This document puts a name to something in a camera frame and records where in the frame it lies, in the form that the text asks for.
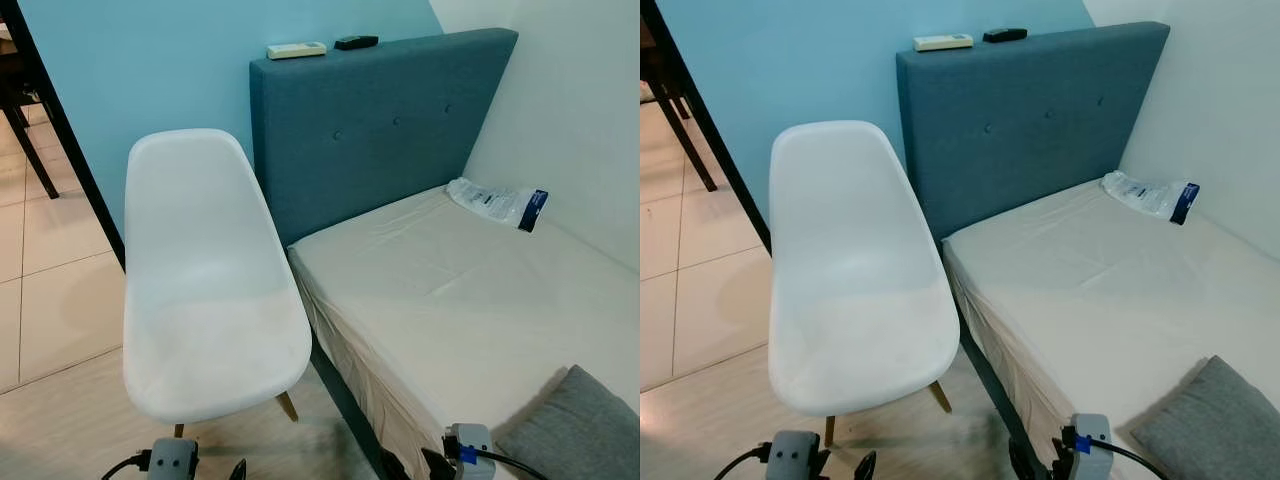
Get dark wooden furniture legs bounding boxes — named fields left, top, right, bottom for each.
left=640, top=20, right=719, bottom=193
left=0, top=25, right=59, bottom=201

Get beige bed sheet mattress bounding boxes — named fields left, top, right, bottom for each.
left=288, top=183, right=641, bottom=480
left=942, top=178, right=1280, bottom=480

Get white chair wooden legs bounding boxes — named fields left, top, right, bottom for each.
left=122, top=128, right=313, bottom=439
left=768, top=120, right=961, bottom=448

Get clear plastic package blue label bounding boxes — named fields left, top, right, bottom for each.
left=446, top=177, right=549, bottom=233
left=1101, top=170, right=1201, bottom=226

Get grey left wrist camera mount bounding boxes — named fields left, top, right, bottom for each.
left=148, top=437, right=199, bottom=480
left=767, top=430, right=823, bottom=480

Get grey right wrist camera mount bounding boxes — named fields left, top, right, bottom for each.
left=444, top=424, right=497, bottom=480
left=1062, top=413, right=1114, bottom=480

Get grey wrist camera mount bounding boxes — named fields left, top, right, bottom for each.
left=444, top=424, right=497, bottom=480
left=148, top=437, right=199, bottom=480
left=1062, top=413, right=1114, bottom=480
left=767, top=430, right=823, bottom=480

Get grey pillow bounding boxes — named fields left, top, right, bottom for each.
left=1130, top=355, right=1280, bottom=480
left=493, top=365, right=641, bottom=480

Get blue-grey fabric headboard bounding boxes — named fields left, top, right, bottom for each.
left=248, top=28, right=519, bottom=248
left=895, top=22, right=1171, bottom=243

